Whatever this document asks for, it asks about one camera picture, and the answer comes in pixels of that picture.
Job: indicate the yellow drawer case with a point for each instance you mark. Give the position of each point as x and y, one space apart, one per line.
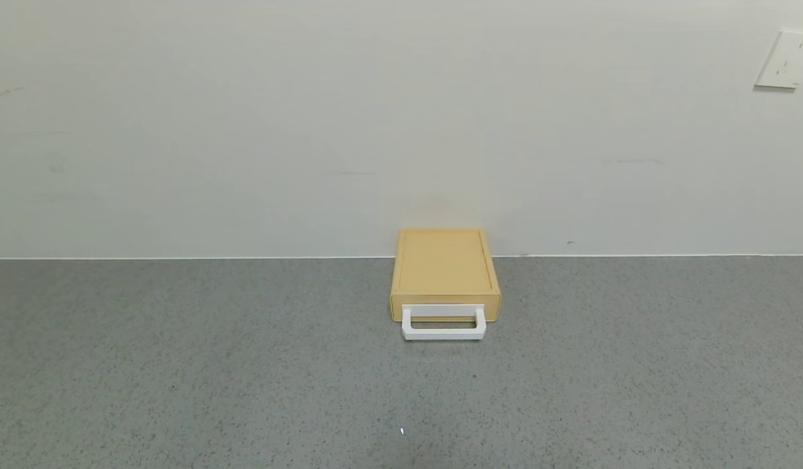
443 260

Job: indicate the white wall outlet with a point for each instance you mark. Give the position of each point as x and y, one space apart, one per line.
787 60

